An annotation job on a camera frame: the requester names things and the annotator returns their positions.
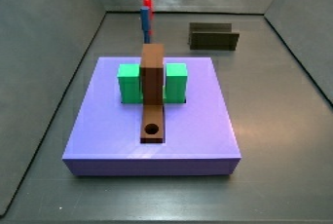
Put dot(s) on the purple base board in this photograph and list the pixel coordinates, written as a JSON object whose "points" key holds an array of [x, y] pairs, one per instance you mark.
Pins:
{"points": [[105, 145]]}

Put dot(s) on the black bracket holder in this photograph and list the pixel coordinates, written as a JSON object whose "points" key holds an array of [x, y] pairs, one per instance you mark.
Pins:
{"points": [[212, 36]]}

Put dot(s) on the left green block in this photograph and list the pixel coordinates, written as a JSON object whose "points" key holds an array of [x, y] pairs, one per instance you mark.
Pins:
{"points": [[130, 83]]}

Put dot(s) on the brown L-shaped block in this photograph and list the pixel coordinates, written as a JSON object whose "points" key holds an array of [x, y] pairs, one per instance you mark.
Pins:
{"points": [[152, 81]]}

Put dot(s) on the green block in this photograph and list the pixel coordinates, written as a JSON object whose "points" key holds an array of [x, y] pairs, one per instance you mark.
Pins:
{"points": [[130, 83], [176, 82]]}

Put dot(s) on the right green block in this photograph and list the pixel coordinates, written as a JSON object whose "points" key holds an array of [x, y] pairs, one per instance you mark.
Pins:
{"points": [[176, 82]]}

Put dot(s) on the blue peg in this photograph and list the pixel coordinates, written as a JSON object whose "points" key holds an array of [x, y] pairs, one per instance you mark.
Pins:
{"points": [[146, 26]]}

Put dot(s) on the red peg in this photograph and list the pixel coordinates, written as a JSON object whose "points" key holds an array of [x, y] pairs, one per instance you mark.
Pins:
{"points": [[149, 3]]}

